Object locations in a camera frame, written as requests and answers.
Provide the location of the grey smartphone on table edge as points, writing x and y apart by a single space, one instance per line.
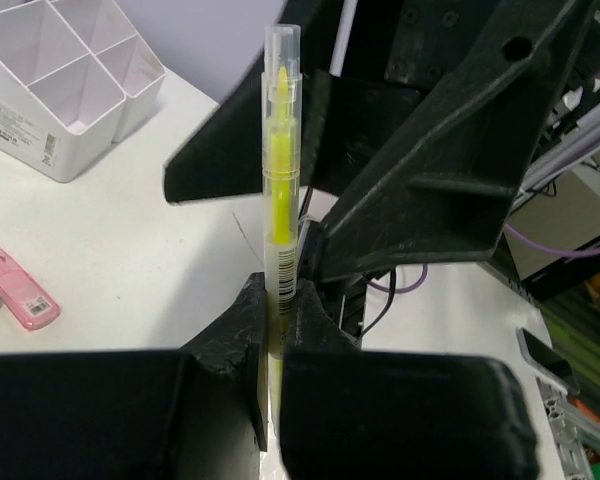
543 358

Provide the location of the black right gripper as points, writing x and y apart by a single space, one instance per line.
440 188

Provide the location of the yellow thin highlighter pen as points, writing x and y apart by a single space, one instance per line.
281 111

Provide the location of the white compartment organizer box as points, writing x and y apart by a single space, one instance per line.
75 78

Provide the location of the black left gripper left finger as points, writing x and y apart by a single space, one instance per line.
234 346

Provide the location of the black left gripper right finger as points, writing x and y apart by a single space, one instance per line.
318 357

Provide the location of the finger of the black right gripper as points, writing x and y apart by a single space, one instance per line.
223 158

